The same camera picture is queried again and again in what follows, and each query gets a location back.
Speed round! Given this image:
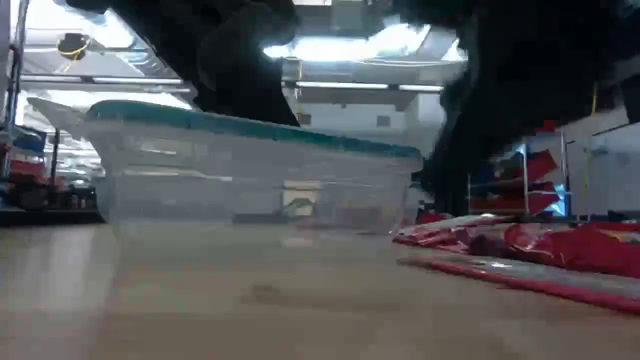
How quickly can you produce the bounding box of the long red white candy strip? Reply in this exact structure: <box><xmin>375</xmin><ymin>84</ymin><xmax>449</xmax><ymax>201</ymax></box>
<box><xmin>397</xmin><ymin>253</ymin><xmax>640</xmax><ymax>317</ymax></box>

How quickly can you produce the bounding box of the ceiling light panel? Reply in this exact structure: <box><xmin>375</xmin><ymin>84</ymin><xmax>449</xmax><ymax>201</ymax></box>
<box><xmin>262</xmin><ymin>22</ymin><xmax>469</xmax><ymax>64</ymax></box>

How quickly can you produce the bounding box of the magenta candy packet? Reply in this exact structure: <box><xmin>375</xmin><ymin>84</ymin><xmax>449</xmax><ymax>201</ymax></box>
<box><xmin>467</xmin><ymin>232</ymin><xmax>511</xmax><ymax>260</ymax></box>

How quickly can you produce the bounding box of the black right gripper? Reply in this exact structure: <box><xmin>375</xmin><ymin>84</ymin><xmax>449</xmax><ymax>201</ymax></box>
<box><xmin>417</xmin><ymin>69</ymin><xmax>506</xmax><ymax>217</ymax></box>

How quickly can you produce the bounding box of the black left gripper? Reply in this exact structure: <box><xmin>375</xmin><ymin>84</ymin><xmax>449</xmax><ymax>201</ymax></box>
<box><xmin>192</xmin><ymin>24</ymin><xmax>301</xmax><ymax>126</ymax></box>

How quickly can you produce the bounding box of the cluttered storage shelf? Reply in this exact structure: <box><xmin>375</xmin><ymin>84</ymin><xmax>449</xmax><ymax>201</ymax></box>
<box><xmin>0</xmin><ymin>127</ymin><xmax>104</xmax><ymax>214</ymax></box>

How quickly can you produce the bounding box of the yellow cable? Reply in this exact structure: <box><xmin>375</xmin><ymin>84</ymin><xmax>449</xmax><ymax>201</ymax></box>
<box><xmin>579</xmin><ymin>82</ymin><xmax>600</xmax><ymax>219</ymax></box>

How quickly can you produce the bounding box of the black round device yellow cord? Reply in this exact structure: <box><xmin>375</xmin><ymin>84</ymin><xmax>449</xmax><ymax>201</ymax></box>
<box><xmin>55</xmin><ymin>31</ymin><xmax>92</xmax><ymax>62</ymax></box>

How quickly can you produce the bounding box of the long red candy packet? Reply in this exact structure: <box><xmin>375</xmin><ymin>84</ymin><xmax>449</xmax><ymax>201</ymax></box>
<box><xmin>393</xmin><ymin>213</ymin><xmax>509</xmax><ymax>246</ymax></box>

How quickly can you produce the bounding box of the long tube light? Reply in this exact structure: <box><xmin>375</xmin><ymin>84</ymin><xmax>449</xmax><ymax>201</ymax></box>
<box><xmin>294</xmin><ymin>80</ymin><xmax>445</xmax><ymax>95</ymax></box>

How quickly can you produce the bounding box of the large clear plastic container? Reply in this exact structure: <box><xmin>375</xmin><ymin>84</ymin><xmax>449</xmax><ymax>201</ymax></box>
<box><xmin>27</xmin><ymin>97</ymin><xmax>425</xmax><ymax>237</ymax></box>

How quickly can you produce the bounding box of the metal shelf rack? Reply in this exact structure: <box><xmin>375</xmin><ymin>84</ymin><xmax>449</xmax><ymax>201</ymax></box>
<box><xmin>467</xmin><ymin>132</ymin><xmax>574</xmax><ymax>224</ymax></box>

